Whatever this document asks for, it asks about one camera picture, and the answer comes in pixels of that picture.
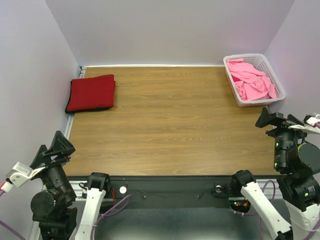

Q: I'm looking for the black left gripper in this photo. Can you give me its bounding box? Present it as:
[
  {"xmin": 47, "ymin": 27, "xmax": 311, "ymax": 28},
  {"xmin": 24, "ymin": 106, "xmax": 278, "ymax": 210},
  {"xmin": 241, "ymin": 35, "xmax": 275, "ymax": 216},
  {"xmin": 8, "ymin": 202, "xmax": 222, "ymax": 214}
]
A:
[{"xmin": 31, "ymin": 127, "xmax": 79, "ymax": 198}]

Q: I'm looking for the white plastic laundry basket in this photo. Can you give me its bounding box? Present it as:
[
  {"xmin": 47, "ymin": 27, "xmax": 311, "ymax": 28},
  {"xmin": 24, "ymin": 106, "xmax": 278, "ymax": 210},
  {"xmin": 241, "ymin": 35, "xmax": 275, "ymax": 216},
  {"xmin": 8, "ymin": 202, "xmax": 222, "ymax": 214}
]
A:
[{"xmin": 223, "ymin": 53, "xmax": 286, "ymax": 107}]

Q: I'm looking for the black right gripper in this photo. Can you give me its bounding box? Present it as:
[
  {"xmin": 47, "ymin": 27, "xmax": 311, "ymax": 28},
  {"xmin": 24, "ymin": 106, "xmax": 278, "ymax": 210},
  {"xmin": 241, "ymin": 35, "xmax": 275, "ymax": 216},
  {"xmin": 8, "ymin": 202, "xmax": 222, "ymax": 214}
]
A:
[{"xmin": 255, "ymin": 104, "xmax": 313, "ymax": 169}]

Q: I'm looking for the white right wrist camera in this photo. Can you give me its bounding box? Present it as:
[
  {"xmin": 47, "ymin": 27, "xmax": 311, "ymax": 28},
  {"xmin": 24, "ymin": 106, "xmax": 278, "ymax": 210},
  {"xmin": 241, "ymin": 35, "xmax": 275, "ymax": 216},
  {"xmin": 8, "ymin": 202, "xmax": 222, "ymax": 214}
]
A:
[{"xmin": 288, "ymin": 113, "xmax": 320, "ymax": 135}]

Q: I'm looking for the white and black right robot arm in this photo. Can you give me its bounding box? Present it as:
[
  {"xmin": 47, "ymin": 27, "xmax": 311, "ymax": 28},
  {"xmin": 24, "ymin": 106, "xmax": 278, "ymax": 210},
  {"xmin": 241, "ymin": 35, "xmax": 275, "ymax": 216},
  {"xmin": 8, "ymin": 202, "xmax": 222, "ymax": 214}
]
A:
[{"xmin": 230, "ymin": 107, "xmax": 320, "ymax": 240}]

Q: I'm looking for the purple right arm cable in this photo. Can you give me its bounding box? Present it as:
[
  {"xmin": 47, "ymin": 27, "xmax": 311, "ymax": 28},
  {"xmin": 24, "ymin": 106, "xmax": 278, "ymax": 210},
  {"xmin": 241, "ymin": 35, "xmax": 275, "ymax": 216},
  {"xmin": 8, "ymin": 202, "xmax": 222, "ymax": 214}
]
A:
[{"xmin": 233, "ymin": 113, "xmax": 320, "ymax": 240}]

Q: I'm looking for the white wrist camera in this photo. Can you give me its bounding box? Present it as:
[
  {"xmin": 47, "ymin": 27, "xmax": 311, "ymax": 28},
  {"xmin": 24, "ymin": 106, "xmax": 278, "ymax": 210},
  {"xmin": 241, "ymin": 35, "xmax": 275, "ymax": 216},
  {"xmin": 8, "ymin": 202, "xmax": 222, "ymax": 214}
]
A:
[
  {"xmin": 0, "ymin": 162, "xmax": 46, "ymax": 193},
  {"xmin": 288, "ymin": 113, "xmax": 320, "ymax": 135}
]

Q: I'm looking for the folded black t-shirt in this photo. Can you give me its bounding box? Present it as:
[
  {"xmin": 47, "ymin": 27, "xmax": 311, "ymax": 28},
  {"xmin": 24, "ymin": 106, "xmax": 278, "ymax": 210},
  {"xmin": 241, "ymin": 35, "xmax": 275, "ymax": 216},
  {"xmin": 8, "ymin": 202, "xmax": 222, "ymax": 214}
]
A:
[{"xmin": 64, "ymin": 79, "xmax": 114, "ymax": 115}]

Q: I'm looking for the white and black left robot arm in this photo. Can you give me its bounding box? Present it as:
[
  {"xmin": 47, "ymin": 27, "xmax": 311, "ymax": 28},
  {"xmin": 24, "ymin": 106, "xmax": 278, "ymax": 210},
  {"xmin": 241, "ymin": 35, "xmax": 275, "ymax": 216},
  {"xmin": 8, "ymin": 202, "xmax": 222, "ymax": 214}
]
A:
[{"xmin": 30, "ymin": 130, "xmax": 78, "ymax": 240}]

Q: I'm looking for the pink t-shirt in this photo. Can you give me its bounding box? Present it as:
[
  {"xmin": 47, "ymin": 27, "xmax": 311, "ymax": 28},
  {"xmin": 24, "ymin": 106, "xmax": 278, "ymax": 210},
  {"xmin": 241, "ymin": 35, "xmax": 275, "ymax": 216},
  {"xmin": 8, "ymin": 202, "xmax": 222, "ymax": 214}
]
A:
[{"xmin": 226, "ymin": 58, "xmax": 277, "ymax": 101}]

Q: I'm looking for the red t-shirt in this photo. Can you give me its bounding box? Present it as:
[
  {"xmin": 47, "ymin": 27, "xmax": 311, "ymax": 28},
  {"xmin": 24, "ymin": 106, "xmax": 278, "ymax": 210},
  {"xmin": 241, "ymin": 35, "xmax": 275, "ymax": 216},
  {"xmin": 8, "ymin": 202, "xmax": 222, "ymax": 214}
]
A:
[{"xmin": 66, "ymin": 74, "xmax": 117, "ymax": 113}]

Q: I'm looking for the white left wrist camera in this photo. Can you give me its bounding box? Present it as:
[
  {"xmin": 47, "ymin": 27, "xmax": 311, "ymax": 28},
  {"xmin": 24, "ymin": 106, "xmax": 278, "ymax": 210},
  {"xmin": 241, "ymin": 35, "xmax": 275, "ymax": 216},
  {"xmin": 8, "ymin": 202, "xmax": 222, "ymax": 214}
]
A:
[{"xmin": 0, "ymin": 162, "xmax": 46, "ymax": 193}]

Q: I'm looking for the aluminium table frame rail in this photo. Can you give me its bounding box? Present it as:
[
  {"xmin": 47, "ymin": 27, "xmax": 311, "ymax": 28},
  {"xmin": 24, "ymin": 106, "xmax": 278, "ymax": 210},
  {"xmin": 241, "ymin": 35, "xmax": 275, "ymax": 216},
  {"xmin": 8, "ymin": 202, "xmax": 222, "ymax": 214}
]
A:
[{"xmin": 29, "ymin": 65, "xmax": 313, "ymax": 240}]

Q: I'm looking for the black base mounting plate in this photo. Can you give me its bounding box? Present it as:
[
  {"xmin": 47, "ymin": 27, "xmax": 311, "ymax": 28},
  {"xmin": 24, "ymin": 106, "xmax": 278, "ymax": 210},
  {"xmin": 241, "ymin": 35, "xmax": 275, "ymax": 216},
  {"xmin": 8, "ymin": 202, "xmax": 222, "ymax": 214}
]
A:
[{"xmin": 67, "ymin": 175, "xmax": 278, "ymax": 210}]

